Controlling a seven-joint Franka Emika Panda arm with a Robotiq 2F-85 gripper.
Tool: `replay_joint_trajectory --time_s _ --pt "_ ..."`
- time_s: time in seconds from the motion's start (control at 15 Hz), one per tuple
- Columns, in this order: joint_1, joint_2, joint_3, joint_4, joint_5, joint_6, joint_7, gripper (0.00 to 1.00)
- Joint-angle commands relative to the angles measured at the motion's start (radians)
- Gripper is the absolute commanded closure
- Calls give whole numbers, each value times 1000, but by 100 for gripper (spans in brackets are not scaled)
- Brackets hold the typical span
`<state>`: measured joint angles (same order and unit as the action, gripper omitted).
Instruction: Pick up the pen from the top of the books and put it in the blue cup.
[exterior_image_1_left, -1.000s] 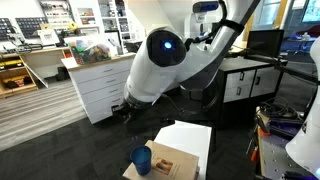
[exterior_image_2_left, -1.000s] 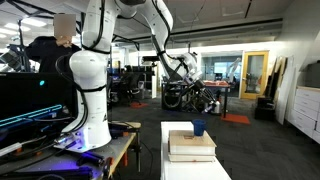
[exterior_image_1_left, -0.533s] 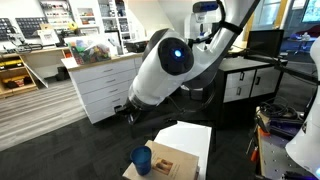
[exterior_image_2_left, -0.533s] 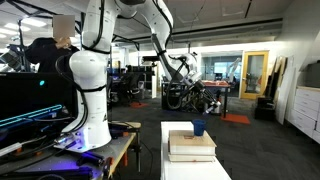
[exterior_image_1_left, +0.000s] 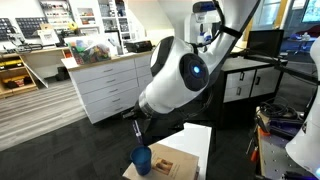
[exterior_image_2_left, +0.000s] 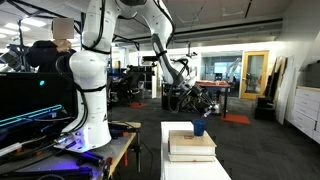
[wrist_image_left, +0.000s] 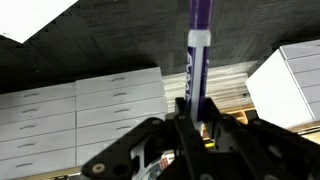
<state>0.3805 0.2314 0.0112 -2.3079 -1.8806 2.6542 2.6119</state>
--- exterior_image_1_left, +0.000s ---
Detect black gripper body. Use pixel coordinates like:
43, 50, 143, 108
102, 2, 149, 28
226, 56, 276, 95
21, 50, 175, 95
133, 101, 158, 127

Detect purple Expo marker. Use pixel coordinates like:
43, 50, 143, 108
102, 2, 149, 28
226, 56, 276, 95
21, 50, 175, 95
132, 119, 145, 147

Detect blue plastic cup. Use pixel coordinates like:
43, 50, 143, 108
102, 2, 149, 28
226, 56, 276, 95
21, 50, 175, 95
129, 145, 153, 177

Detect white drawer cabinet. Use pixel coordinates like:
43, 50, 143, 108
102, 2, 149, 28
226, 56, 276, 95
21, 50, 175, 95
61, 49, 155, 125

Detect tan hardcover book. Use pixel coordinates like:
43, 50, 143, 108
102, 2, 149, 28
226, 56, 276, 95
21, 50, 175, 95
123, 143, 200, 180

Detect black electronic device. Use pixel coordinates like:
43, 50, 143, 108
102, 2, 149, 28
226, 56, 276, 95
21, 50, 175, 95
125, 39, 153, 54

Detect clear bin of colourful items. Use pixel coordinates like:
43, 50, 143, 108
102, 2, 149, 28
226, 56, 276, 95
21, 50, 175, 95
64, 34, 113, 66

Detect wooden shelf unit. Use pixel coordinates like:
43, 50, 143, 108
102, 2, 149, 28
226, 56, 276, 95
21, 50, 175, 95
0, 46, 72, 100

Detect black cabinet with white drawers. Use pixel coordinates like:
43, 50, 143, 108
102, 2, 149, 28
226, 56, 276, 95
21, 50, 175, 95
213, 56, 288, 129

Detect white and blue robot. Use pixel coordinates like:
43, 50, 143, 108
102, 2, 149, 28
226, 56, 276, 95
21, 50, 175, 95
184, 1, 222, 45

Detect black pegboard panel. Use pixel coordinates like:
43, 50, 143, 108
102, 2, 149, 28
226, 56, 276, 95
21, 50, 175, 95
15, 17, 48, 40

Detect wood-edged robot workbench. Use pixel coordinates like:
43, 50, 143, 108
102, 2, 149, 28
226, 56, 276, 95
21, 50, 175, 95
254, 109, 320, 180

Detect black flat screen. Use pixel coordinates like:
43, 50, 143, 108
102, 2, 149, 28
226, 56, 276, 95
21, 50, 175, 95
246, 29, 285, 59

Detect black boom bar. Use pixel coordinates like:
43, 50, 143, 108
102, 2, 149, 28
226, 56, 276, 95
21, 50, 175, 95
239, 53, 320, 85

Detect white wall shelving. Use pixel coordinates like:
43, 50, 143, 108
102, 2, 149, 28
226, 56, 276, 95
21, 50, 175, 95
38, 0, 135, 38

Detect white picture frame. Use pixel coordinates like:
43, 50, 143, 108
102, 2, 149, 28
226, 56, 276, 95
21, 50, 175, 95
37, 29, 61, 46

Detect orange handled screwdriver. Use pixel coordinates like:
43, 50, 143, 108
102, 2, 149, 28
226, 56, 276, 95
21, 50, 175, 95
249, 146, 260, 164

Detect coiled black cables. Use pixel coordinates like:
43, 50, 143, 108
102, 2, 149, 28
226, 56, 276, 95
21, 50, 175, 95
258, 99, 300, 122

